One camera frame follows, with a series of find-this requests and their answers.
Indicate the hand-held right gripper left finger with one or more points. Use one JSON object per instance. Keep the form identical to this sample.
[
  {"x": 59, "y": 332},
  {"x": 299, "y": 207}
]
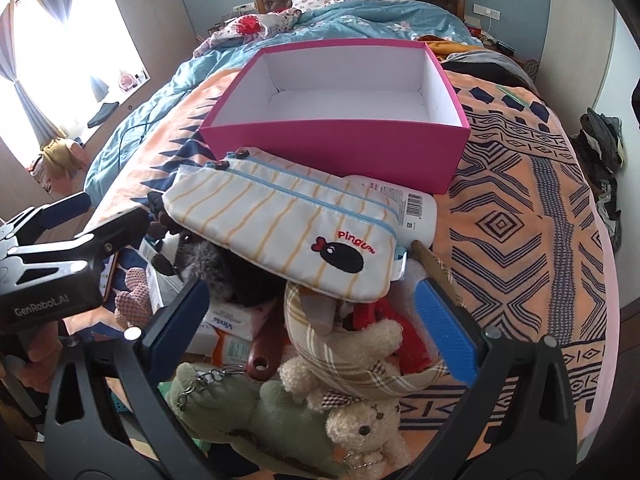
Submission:
[{"x": 175, "y": 320}]

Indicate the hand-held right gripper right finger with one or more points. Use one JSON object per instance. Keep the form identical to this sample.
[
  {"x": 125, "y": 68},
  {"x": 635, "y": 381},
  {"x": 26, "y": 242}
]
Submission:
[{"x": 445, "y": 330}]

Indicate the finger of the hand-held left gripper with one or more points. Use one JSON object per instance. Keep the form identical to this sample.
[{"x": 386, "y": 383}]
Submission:
[
  {"x": 65, "y": 208},
  {"x": 120, "y": 230}
]

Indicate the striped fabric pencil case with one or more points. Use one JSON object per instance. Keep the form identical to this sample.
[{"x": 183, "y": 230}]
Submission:
[{"x": 260, "y": 220}]

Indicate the white lotion bottle red cap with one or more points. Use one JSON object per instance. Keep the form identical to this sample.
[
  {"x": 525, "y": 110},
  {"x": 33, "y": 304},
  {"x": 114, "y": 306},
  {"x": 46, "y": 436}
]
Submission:
[{"x": 385, "y": 195}]

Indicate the pink cardboard box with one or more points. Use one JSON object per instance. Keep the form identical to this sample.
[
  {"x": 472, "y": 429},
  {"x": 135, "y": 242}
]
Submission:
[{"x": 325, "y": 145}]

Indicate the yellow plush toy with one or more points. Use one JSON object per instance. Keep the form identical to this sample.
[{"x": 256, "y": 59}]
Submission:
[{"x": 60, "y": 157}]

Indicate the pink checked heart plush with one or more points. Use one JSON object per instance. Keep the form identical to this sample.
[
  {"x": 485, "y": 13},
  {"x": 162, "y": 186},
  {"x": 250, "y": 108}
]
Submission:
[{"x": 132, "y": 290}]

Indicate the white tissue packet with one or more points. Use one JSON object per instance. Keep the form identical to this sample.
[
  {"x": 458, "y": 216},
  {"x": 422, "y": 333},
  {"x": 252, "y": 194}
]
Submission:
[{"x": 240, "y": 320}]

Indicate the brown wooden stick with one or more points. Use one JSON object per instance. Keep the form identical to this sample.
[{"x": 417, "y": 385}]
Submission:
[{"x": 430, "y": 257}]

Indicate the orange patterned blanket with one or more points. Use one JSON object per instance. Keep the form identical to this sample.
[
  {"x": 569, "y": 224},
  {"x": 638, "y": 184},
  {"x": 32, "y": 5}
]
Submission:
[{"x": 525, "y": 240}]

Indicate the cream teddy bear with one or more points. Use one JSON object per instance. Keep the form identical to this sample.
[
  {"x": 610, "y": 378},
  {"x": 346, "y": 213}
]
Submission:
[{"x": 360, "y": 430}]

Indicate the green dinosaur plush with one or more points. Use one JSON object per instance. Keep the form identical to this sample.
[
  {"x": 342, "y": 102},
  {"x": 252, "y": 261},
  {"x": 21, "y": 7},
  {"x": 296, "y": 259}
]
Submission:
[{"x": 270, "y": 420}]

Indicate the pile of dark clothes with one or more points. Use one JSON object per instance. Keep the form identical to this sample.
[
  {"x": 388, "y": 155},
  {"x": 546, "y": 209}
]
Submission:
[{"x": 600, "y": 145}]

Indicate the grey cloth with red flower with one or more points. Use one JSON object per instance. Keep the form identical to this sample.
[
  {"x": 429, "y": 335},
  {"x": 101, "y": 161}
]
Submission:
[{"x": 250, "y": 25}]

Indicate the green thin strip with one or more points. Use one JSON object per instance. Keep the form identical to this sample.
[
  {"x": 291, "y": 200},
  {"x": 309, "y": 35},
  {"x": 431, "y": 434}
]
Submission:
[{"x": 512, "y": 96}]

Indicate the black garment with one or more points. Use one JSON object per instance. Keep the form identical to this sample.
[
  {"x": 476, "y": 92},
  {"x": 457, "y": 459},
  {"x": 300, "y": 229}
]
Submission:
[{"x": 480, "y": 67}]

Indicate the yellow garment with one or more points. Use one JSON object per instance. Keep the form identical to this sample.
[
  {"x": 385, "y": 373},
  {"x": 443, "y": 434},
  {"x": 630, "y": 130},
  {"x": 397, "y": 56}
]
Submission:
[{"x": 445, "y": 47}]

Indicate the light blue floral quilt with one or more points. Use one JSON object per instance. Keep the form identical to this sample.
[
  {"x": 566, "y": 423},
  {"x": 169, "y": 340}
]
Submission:
[{"x": 350, "y": 20}]

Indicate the white wall socket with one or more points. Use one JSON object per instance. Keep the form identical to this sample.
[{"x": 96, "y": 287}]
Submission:
[{"x": 486, "y": 11}]

